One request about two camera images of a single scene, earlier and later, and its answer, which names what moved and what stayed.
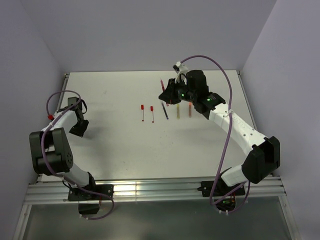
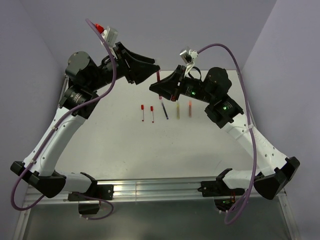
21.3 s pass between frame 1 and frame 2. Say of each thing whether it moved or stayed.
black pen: stayed
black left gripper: moved
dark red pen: moved
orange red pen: stayed
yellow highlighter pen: stayed
